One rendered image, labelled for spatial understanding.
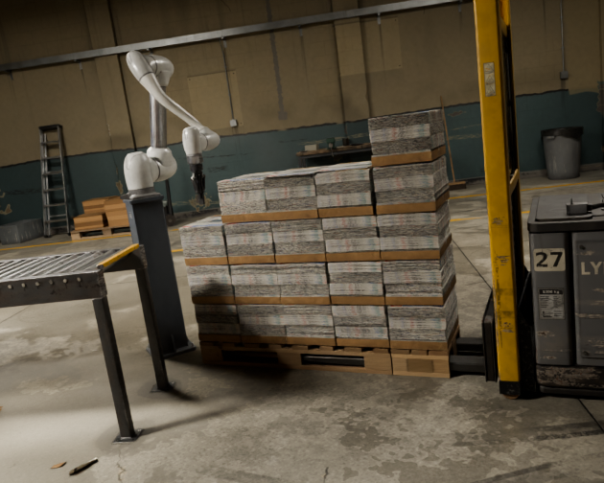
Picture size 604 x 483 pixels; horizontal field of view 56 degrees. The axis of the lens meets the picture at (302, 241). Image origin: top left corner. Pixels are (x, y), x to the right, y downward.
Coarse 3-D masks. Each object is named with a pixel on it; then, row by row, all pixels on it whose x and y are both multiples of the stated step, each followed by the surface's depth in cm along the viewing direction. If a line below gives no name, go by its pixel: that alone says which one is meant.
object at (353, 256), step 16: (240, 256) 313; (256, 256) 309; (272, 256) 305; (288, 256) 301; (304, 256) 298; (320, 256) 294; (336, 256) 290; (352, 256) 287; (368, 256) 283; (288, 304) 308; (304, 304) 304; (320, 304) 300; (352, 304) 293; (368, 304) 289; (384, 304) 286; (208, 336) 335; (224, 336) 330; (256, 336) 321; (272, 336) 317; (288, 336) 313
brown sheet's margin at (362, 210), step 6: (318, 210) 288; (324, 210) 287; (330, 210) 286; (336, 210) 285; (342, 210) 283; (348, 210) 282; (354, 210) 281; (360, 210) 279; (366, 210) 278; (372, 210) 277; (324, 216) 288; (330, 216) 287; (336, 216) 286; (342, 216) 284
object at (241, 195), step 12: (228, 180) 309; (240, 180) 304; (252, 180) 301; (228, 192) 309; (240, 192) 306; (252, 192) 303; (264, 192) 300; (228, 204) 311; (240, 204) 308; (252, 204) 305; (264, 204) 302
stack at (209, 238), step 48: (192, 240) 323; (240, 240) 312; (288, 240) 300; (336, 240) 289; (192, 288) 332; (240, 288) 319; (288, 288) 307; (336, 288) 295; (384, 288) 289; (240, 336) 327; (336, 336) 305; (384, 336) 290
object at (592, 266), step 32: (544, 224) 233; (576, 224) 229; (544, 256) 237; (576, 256) 233; (544, 288) 240; (576, 288) 236; (544, 320) 243; (576, 320) 239; (544, 352) 246; (576, 352) 242; (544, 384) 248; (576, 384) 243
